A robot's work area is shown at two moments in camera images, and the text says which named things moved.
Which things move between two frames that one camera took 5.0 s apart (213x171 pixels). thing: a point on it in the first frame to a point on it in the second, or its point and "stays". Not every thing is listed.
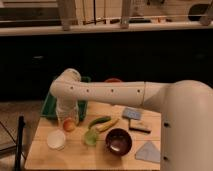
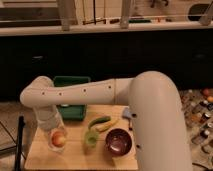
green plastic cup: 90,138 stays
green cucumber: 99,120 stays
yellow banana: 106,126 stays
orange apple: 69,125 to 58,139
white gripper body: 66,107 to 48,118
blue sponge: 131,113 stays
